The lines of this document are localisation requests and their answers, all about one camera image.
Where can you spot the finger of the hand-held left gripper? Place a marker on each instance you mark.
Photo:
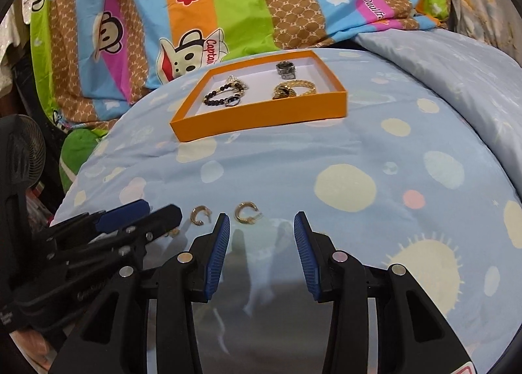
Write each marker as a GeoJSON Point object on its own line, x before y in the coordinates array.
{"type": "Point", "coordinates": [159, 219]}
{"type": "Point", "coordinates": [122, 213]}

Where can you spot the gold hoop earring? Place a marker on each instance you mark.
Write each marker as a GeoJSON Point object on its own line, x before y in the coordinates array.
{"type": "Point", "coordinates": [195, 217]}
{"type": "Point", "coordinates": [238, 215]}

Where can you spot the silver wrist watch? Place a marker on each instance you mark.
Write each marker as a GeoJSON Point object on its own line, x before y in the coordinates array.
{"type": "Point", "coordinates": [284, 69]}

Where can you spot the orange shallow box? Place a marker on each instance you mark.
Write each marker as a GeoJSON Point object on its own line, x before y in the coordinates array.
{"type": "Point", "coordinates": [261, 117]}

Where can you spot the gold dangle earring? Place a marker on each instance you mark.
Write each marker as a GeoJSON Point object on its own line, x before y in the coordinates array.
{"type": "Point", "coordinates": [173, 231]}

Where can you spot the black electric fan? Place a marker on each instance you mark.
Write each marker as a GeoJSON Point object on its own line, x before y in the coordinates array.
{"type": "Point", "coordinates": [30, 154]}

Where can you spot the grey floral cloth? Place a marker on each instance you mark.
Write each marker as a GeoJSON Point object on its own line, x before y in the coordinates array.
{"type": "Point", "coordinates": [481, 3]}

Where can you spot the light blue planet print quilt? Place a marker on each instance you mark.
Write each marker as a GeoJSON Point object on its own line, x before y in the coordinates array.
{"type": "Point", "coordinates": [367, 133]}

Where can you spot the white cloth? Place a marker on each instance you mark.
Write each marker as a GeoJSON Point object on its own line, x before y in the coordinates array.
{"type": "Point", "coordinates": [12, 72]}

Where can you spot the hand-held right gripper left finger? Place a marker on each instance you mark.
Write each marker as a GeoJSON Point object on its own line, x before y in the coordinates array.
{"type": "Point", "coordinates": [216, 255]}

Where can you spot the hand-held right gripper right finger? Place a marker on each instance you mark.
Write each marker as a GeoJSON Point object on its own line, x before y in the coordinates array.
{"type": "Point", "coordinates": [306, 255]}

